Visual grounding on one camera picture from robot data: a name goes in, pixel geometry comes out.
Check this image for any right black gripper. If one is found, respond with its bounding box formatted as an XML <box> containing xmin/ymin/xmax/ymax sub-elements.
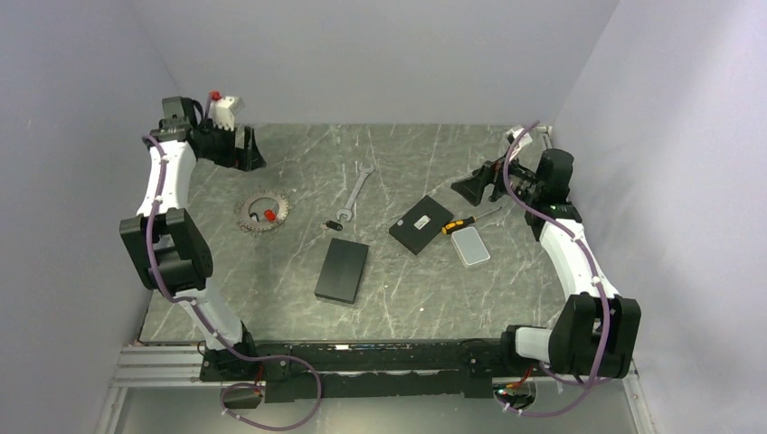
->
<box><xmin>451</xmin><ymin>148</ymin><xmax>543</xmax><ymax>207</ymax></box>

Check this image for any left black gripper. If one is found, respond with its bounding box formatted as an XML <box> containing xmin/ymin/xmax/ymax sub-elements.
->
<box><xmin>200</xmin><ymin>118</ymin><xmax>268</xmax><ymax>172</ymax></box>

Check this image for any large toothed metal ring disc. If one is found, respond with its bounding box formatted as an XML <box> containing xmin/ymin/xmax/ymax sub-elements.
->
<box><xmin>234</xmin><ymin>190</ymin><xmax>290</xmax><ymax>232</ymax></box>

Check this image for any black key tag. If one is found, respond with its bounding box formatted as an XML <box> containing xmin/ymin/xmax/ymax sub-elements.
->
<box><xmin>323</xmin><ymin>221</ymin><xmax>344</xmax><ymax>231</ymax></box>

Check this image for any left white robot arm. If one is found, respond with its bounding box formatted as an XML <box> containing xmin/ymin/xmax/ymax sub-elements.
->
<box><xmin>119</xmin><ymin>91</ymin><xmax>266</xmax><ymax>380</ymax></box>

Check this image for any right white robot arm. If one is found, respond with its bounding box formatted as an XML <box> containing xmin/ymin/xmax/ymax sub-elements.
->
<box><xmin>450</xmin><ymin>149</ymin><xmax>641</xmax><ymax>382</ymax></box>

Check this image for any white rectangular router box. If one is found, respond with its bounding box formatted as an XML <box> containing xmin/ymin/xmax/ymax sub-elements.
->
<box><xmin>450</xmin><ymin>226</ymin><xmax>490</xmax><ymax>268</ymax></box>

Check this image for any silver open-end wrench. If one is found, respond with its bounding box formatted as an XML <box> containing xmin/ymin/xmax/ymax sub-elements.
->
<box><xmin>336</xmin><ymin>163</ymin><xmax>376</xmax><ymax>222</ymax></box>

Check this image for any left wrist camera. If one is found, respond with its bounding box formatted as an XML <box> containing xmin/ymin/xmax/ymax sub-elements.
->
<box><xmin>208</xmin><ymin>91</ymin><xmax>244</xmax><ymax>131</ymax></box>

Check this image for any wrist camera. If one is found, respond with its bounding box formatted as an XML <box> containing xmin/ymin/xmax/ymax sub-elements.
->
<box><xmin>208</xmin><ymin>91</ymin><xmax>244</xmax><ymax>131</ymax></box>
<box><xmin>505</xmin><ymin>126</ymin><xmax>535</xmax><ymax>154</ymax></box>

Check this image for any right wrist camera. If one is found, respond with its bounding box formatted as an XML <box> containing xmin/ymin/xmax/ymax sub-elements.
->
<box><xmin>505</xmin><ymin>126</ymin><xmax>535</xmax><ymax>154</ymax></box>

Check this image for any black network switch with label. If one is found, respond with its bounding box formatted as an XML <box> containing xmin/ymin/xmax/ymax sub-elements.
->
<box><xmin>388</xmin><ymin>195</ymin><xmax>454</xmax><ymax>255</ymax></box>

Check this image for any black network switch with ports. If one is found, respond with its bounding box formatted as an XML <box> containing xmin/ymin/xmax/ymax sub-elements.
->
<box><xmin>314</xmin><ymin>238</ymin><xmax>369</xmax><ymax>305</ymax></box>

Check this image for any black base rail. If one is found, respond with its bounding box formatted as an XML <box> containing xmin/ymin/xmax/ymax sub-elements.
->
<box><xmin>198</xmin><ymin>338</ymin><xmax>555</xmax><ymax>403</ymax></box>

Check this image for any aluminium frame rail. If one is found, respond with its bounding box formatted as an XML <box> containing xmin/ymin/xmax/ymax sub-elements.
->
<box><xmin>112</xmin><ymin>342</ymin><xmax>639</xmax><ymax>388</ymax></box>

